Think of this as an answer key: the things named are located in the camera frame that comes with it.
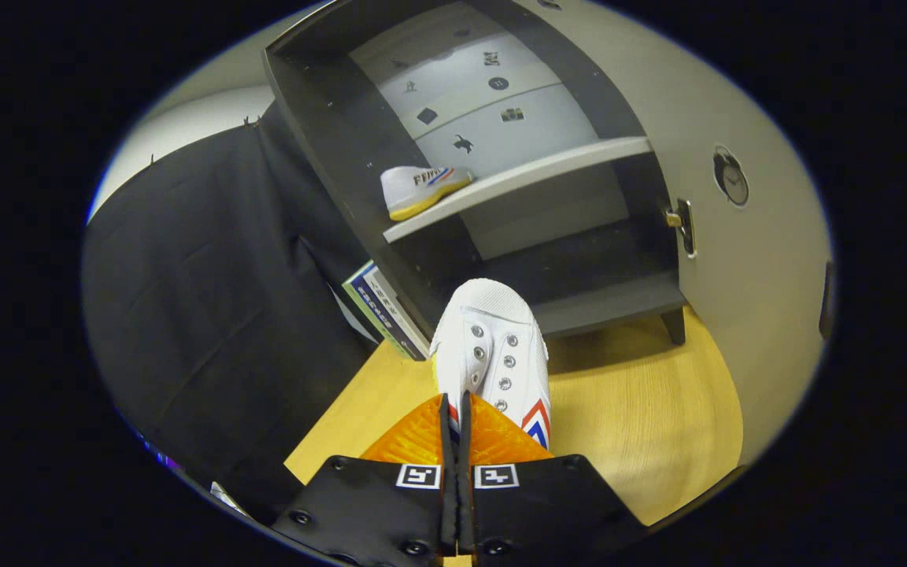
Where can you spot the white cabinet shelf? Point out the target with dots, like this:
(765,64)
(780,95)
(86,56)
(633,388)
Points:
(516,177)

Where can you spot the metal door hinge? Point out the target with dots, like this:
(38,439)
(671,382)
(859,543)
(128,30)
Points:
(683,228)

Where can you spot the dark grey shoe cabinet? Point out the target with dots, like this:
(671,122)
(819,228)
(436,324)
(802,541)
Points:
(327,134)

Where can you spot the beige shoe cabinet door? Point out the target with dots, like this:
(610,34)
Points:
(737,315)

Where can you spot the white canvas shoe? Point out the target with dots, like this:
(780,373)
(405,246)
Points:
(493,339)
(410,189)

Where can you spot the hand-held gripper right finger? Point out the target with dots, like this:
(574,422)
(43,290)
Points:
(548,504)

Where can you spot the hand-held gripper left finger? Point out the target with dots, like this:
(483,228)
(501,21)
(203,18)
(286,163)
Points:
(375,504)

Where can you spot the blue book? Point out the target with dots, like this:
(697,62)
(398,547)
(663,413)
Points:
(390,303)

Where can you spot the black backdrop cloth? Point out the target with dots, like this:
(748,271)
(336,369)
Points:
(186,315)

